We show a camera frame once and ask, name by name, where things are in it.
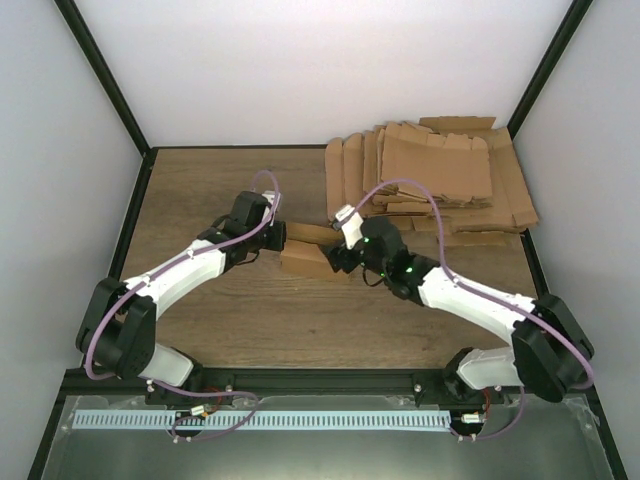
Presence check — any clear plastic sheet cover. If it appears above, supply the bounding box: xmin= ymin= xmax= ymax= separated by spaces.
xmin=29 ymin=396 xmax=615 ymax=479

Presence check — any black frame post right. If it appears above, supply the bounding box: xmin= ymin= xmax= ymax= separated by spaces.
xmin=507 ymin=0 xmax=593 ymax=139

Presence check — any brown cardboard box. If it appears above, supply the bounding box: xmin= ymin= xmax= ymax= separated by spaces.
xmin=280 ymin=222 xmax=351 ymax=284

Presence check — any stack of flat cardboard blanks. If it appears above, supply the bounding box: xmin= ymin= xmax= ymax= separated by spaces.
xmin=324 ymin=116 xmax=539 ymax=246

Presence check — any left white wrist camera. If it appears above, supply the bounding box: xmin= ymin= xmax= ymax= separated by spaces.
xmin=262 ymin=190 xmax=282 ymax=211

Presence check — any black frame post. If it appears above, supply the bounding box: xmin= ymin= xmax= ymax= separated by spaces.
xmin=507 ymin=0 xmax=593 ymax=139
xmin=53 ymin=0 xmax=152 ymax=156

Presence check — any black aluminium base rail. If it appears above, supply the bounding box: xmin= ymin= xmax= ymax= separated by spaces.
xmin=64 ymin=367 xmax=591 ymax=401

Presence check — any black frame post left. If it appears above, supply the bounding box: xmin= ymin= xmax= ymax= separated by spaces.
xmin=53 ymin=0 xmax=152 ymax=156

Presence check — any light blue slotted cable duct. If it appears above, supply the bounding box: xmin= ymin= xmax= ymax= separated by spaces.
xmin=71 ymin=410 xmax=451 ymax=432

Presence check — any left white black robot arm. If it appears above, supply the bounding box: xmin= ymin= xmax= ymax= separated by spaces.
xmin=75 ymin=191 xmax=286 ymax=404

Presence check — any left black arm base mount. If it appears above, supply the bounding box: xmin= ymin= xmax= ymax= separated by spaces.
xmin=145 ymin=374 xmax=235 ymax=409

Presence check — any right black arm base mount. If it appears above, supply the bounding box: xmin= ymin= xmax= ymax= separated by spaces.
xmin=411 ymin=369 xmax=487 ymax=409

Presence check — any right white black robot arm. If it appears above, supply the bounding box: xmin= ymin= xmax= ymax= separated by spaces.
xmin=322 ymin=217 xmax=594 ymax=403

